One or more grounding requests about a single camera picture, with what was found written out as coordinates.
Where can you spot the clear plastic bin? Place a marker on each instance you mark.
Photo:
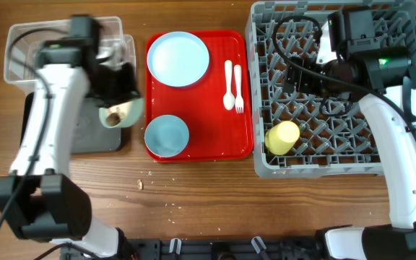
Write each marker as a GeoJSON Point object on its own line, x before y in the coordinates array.
{"type": "Point", "coordinates": [25, 39]}

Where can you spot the food scrap on table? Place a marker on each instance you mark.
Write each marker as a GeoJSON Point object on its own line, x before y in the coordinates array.
{"type": "Point", "coordinates": [140, 184]}

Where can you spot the black waste tray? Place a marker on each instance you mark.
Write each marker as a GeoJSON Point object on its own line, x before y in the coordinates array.
{"type": "Point", "coordinates": [90, 135]}

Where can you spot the light blue plate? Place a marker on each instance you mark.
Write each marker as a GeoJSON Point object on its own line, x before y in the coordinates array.
{"type": "Point", "coordinates": [178, 59]}

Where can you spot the green bowl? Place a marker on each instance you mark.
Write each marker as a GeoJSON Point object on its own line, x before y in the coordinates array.
{"type": "Point", "coordinates": [134, 109]}

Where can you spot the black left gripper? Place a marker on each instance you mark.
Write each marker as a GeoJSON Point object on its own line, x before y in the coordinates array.
{"type": "Point", "coordinates": [110, 97]}

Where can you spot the food leftovers rice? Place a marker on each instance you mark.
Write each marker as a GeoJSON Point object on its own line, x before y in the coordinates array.
{"type": "Point", "coordinates": [115, 115]}

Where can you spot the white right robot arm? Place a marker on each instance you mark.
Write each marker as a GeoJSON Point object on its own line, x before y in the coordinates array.
{"type": "Point", "coordinates": [380, 81]}

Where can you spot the yellow plastic cup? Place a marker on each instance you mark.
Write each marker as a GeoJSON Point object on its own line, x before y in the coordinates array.
{"type": "Point", "coordinates": [281, 138]}

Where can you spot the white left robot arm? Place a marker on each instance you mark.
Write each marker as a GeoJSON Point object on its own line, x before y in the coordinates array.
{"type": "Point", "coordinates": [38, 199]}

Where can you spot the grey dishwasher rack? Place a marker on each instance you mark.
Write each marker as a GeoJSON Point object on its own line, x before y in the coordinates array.
{"type": "Point", "coordinates": [332, 140]}

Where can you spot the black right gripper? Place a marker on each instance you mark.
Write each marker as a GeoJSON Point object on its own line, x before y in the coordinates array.
{"type": "Point", "coordinates": [294, 84]}

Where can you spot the red plastic tray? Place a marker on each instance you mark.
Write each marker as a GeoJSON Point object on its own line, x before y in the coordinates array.
{"type": "Point", "coordinates": [214, 132]}

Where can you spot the cream plastic spoon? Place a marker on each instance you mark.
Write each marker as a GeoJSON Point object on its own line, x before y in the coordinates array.
{"type": "Point", "coordinates": [228, 98]}

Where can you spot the pink plastic fork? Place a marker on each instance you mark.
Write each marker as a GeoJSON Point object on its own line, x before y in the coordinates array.
{"type": "Point", "coordinates": [239, 102]}

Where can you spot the light blue bowl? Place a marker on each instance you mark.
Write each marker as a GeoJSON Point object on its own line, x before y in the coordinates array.
{"type": "Point", "coordinates": [166, 136]}

